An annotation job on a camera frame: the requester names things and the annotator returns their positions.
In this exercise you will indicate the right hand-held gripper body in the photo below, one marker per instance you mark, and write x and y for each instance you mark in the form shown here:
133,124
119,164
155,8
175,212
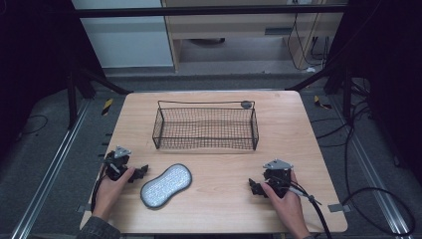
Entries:
278,176

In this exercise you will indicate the person's left hand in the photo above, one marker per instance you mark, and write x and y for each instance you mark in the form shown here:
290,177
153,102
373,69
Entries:
111,194

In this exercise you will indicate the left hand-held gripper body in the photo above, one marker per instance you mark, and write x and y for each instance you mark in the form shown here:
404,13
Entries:
116,163

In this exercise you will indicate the aluminium floor rail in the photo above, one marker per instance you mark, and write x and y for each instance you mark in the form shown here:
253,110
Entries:
49,172
368,172

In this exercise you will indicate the white cabinet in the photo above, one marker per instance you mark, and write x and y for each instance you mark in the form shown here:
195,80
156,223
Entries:
126,40

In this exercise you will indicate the light wooden desk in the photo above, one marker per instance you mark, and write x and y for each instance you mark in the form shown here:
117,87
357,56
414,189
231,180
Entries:
232,26

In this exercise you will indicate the black metal stand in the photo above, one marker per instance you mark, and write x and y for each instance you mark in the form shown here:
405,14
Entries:
72,99
347,89

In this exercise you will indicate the yellow black striped tape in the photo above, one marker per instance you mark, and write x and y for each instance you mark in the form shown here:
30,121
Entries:
321,103
106,106

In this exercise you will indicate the grey oval cleaning pad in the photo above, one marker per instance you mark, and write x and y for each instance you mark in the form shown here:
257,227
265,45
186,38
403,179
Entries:
166,186

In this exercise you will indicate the grey table bracket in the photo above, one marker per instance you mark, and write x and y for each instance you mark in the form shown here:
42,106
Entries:
83,208
338,207

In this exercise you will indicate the black horizontal frame bar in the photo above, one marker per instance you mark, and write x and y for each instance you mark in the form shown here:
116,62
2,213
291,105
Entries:
205,10

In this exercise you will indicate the person's right hand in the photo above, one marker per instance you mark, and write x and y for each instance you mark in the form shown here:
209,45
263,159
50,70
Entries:
288,207

